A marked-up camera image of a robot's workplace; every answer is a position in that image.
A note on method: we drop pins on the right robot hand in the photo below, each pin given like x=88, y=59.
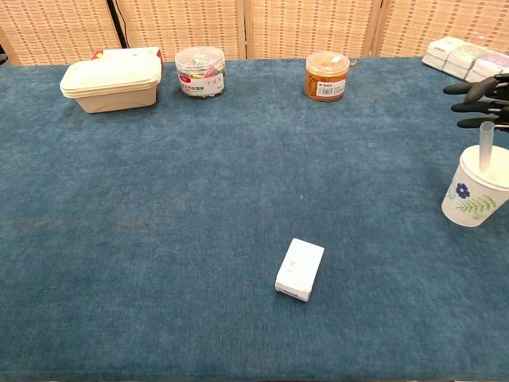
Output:
x=495, y=93

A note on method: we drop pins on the clear plastic straw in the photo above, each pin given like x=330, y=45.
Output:
x=486, y=147

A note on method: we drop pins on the flower print paper cup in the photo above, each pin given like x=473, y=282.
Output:
x=469, y=199

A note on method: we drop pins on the wrapped tissue packet bundle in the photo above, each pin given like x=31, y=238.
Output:
x=449, y=55

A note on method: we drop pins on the loose brown rubber band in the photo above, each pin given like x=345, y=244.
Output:
x=352, y=62

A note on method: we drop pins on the clear jar of rubber bands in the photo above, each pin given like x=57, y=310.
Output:
x=326, y=79

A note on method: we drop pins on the bamboo folding screen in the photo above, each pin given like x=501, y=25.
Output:
x=298, y=28

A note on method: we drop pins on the small white box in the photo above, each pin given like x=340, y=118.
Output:
x=300, y=270

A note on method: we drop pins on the clear jar of binder clips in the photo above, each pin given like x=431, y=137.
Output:
x=200, y=75

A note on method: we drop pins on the red snack box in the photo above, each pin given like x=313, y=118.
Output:
x=159, y=55

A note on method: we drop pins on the teal blue table cloth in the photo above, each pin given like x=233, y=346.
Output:
x=159, y=199

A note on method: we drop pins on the beige lidded lunch box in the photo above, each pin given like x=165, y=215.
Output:
x=111, y=79

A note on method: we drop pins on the black tripod stand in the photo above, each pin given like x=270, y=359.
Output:
x=113, y=10

